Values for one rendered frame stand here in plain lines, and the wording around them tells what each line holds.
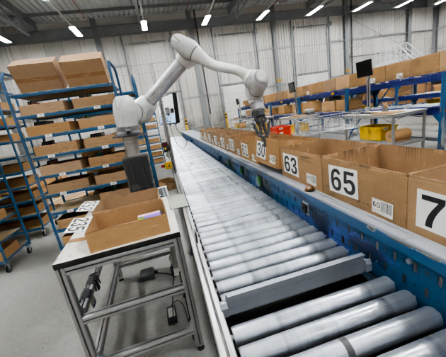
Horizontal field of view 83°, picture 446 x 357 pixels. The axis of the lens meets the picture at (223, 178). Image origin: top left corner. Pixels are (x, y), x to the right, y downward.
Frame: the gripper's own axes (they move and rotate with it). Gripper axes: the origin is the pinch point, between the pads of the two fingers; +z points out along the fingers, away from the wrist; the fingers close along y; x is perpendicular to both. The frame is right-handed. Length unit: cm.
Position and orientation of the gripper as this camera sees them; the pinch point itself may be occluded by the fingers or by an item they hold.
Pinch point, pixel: (265, 141)
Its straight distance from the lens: 166.0
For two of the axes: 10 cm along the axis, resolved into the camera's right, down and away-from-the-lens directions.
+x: 1.7, -1.2, -9.8
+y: -9.6, 2.0, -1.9
